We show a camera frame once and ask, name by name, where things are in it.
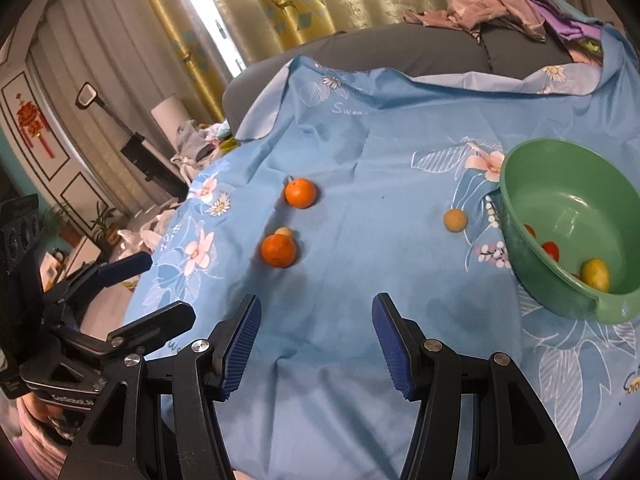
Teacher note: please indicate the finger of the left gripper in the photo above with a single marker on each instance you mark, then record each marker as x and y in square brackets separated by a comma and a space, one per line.
[143, 336]
[125, 268]

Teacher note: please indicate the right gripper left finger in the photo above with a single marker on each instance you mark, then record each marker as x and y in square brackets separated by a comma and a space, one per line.
[156, 419]

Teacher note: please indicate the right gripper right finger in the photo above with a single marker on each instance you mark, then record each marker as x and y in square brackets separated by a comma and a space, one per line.
[513, 437]

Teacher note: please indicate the yellow lemon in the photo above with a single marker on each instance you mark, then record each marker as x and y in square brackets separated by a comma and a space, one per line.
[595, 274]

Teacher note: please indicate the potted plant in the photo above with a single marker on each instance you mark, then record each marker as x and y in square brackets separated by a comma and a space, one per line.
[104, 225]

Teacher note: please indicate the white plastic bags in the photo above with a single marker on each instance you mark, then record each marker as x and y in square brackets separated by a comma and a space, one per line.
[144, 231]

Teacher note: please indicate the black floor vacuum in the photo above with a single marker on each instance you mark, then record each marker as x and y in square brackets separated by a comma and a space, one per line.
[155, 166]

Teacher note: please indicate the lower orange tangerine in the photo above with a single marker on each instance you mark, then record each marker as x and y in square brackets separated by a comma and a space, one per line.
[278, 250]

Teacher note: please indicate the orange tangerine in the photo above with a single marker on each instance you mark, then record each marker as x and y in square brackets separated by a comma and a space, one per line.
[278, 250]
[300, 193]

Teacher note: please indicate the clothes heap on floor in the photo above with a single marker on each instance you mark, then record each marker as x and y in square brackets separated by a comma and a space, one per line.
[198, 146]

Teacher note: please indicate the small yellow fruit by tangerine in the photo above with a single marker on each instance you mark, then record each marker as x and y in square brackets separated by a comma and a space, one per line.
[283, 230]

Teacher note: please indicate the red chinese knot decoration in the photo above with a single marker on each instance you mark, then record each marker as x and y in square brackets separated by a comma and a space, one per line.
[32, 124]

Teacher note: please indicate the white panel board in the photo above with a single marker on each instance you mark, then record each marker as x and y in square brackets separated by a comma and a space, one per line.
[169, 115]

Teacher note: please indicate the red cherry tomato upper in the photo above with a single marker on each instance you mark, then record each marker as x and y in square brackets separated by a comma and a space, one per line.
[552, 250]

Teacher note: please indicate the red cherry tomato middle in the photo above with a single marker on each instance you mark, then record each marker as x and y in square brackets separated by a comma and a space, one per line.
[531, 230]

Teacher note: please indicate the small tan fruit near bowl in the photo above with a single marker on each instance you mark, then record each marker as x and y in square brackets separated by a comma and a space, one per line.
[455, 220]

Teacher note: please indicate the upper orange tangerine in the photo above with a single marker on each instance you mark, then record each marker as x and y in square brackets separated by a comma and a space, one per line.
[300, 193]

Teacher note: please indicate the green plastic bowl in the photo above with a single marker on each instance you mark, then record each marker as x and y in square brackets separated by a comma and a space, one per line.
[577, 199]

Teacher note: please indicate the blue floral cloth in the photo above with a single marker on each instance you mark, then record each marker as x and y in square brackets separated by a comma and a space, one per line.
[389, 156]

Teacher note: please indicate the grey sofa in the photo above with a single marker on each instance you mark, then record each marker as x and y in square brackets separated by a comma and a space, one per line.
[413, 49]

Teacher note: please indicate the pile of clothes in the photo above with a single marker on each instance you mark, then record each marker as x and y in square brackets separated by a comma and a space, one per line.
[580, 34]

